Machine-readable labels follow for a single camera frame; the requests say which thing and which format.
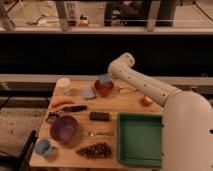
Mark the red bowl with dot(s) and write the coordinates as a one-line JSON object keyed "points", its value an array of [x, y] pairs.
{"points": [[103, 88]]}

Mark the blue sponge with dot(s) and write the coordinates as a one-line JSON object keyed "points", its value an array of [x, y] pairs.
{"points": [[104, 78]]}

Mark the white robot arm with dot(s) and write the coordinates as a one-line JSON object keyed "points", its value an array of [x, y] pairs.
{"points": [[187, 133]]}

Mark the purple bowl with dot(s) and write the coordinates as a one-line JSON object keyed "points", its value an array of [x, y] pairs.
{"points": [[63, 129]]}

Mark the yellow banana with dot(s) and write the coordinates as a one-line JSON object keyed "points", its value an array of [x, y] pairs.
{"points": [[125, 90]]}

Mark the black rectangular block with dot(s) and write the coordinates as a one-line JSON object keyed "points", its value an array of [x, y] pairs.
{"points": [[99, 116]]}

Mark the silver fork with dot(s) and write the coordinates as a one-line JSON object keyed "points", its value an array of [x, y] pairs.
{"points": [[94, 133]]}

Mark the orange carrot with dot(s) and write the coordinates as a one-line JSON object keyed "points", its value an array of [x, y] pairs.
{"points": [[59, 102]]}

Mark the green plastic tray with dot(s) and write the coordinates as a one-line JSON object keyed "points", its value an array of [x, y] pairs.
{"points": [[139, 139]]}

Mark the small black measuring cup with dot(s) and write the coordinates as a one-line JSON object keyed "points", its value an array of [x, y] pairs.
{"points": [[51, 117]]}

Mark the bunch of dark grapes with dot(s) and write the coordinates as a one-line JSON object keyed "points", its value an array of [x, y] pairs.
{"points": [[98, 150]]}

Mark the light blue mug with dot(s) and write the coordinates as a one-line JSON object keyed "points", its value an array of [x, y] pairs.
{"points": [[43, 148]]}

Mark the black handled knife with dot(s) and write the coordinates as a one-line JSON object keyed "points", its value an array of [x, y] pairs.
{"points": [[72, 108]]}

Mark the black chair frame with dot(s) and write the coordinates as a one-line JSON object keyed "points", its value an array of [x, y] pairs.
{"points": [[15, 162]]}

